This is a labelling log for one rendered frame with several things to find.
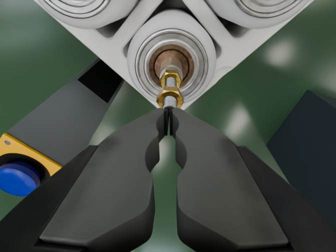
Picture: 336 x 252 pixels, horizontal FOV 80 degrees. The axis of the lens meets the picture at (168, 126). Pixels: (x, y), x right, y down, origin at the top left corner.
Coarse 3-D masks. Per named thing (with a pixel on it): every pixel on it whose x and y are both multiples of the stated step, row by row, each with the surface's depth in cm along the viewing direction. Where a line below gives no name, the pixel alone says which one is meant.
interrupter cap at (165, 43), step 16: (160, 32) 19; (176, 32) 19; (144, 48) 20; (160, 48) 20; (176, 48) 20; (192, 48) 20; (144, 64) 21; (160, 64) 21; (192, 64) 21; (144, 80) 22; (192, 80) 21
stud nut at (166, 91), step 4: (164, 88) 14; (168, 88) 14; (172, 88) 14; (176, 88) 14; (160, 92) 14; (164, 92) 14; (168, 92) 14; (172, 92) 14; (176, 92) 14; (180, 92) 15; (160, 96) 14; (164, 96) 14; (176, 96) 14; (180, 96) 14; (156, 100) 14; (160, 100) 14; (180, 100) 14; (160, 104) 14; (180, 104) 14
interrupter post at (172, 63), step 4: (164, 60) 20; (168, 60) 19; (172, 60) 19; (176, 60) 20; (164, 64) 19; (168, 64) 18; (172, 64) 18; (176, 64) 19; (180, 64) 20; (160, 68) 19; (164, 68) 18; (168, 68) 18; (172, 68) 18; (176, 68) 18; (180, 68) 19; (160, 72) 18; (180, 72) 18; (160, 76) 19; (180, 76) 18
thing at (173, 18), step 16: (160, 16) 19; (176, 16) 19; (192, 16) 33; (144, 32) 19; (192, 32) 19; (128, 48) 21; (208, 48) 20; (128, 64) 21; (208, 64) 21; (208, 80) 22; (192, 96) 23
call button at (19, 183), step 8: (0, 168) 19; (8, 168) 19; (16, 168) 19; (24, 168) 19; (32, 168) 20; (0, 176) 19; (8, 176) 19; (16, 176) 19; (24, 176) 19; (32, 176) 20; (0, 184) 20; (8, 184) 20; (16, 184) 20; (24, 184) 20; (32, 184) 20; (8, 192) 20; (16, 192) 20; (24, 192) 20
